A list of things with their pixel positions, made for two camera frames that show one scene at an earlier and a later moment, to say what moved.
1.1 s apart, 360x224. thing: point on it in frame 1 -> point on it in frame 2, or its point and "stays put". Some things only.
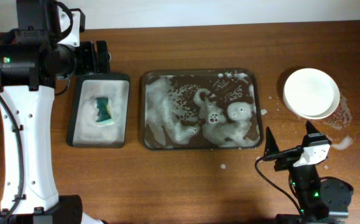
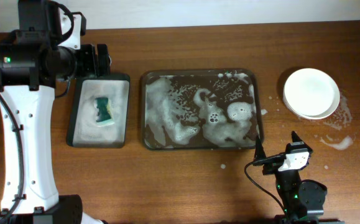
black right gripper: (291, 161) -> (275, 165)
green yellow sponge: (103, 111) stays put
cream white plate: (311, 93) stays put
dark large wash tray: (201, 109) stays put
